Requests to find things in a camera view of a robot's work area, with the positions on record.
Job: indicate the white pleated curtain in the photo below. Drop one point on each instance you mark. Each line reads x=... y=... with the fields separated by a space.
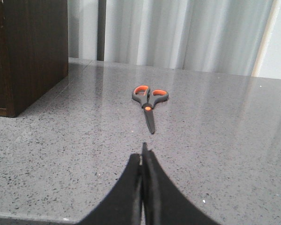
x=241 y=37

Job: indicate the dark wooden drawer cabinet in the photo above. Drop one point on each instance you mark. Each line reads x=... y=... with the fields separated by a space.
x=33 y=51

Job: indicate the grey orange scissors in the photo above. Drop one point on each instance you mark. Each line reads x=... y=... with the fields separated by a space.
x=148 y=99

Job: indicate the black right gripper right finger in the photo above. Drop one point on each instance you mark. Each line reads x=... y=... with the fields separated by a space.
x=164 y=204

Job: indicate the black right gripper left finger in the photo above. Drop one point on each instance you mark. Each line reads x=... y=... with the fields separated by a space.
x=123 y=204

